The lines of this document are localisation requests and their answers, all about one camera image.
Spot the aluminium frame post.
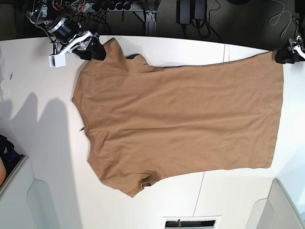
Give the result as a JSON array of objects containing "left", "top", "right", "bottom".
[{"left": 142, "top": 0, "right": 161, "bottom": 36}]

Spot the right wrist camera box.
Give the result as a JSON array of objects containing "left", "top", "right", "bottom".
[{"left": 49, "top": 54, "right": 66, "bottom": 68}]

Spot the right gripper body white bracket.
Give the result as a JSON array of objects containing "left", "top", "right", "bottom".
[{"left": 52, "top": 31, "right": 99, "bottom": 55}]

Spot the brown t-shirt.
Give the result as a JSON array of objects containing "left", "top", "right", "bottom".
[{"left": 72, "top": 39, "right": 284, "bottom": 197}]

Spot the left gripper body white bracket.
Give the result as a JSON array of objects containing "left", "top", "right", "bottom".
[{"left": 288, "top": 35, "right": 305, "bottom": 61}]

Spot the grey coiled cable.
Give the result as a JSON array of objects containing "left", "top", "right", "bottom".
[{"left": 268, "top": 0, "right": 301, "bottom": 40}]

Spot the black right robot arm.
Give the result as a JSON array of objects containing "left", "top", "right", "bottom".
[{"left": 26, "top": 0, "right": 106, "bottom": 67}]

